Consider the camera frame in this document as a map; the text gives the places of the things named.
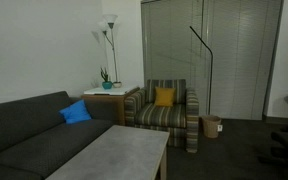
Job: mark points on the small white tag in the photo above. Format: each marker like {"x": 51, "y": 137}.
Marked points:
{"x": 219, "y": 128}

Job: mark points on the blue throw pillow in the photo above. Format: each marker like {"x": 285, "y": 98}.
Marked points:
{"x": 75, "y": 113}

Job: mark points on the plant in teal pot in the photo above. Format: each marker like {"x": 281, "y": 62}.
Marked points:
{"x": 107, "y": 85}

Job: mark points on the striped armchair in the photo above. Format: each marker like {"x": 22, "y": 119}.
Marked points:
{"x": 160, "y": 116}

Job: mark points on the thin black floor lamp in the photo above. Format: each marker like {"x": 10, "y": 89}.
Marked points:
{"x": 211, "y": 83}

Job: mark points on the small white pot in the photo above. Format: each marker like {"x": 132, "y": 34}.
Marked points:
{"x": 117, "y": 84}

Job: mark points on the yellow throw pillow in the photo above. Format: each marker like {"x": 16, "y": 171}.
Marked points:
{"x": 164, "y": 96}

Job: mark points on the dark grey patterned sofa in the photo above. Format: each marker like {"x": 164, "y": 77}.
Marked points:
{"x": 27, "y": 133}

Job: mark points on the white shade floor lamp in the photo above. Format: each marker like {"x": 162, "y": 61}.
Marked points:
{"x": 110, "y": 18}

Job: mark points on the wooden side table white top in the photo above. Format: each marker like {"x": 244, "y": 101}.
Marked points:
{"x": 112, "y": 100}

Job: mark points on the wicker waste basket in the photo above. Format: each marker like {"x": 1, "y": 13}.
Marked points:
{"x": 211, "y": 126}

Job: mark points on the grey window blinds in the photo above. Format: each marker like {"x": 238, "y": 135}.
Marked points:
{"x": 244, "y": 50}

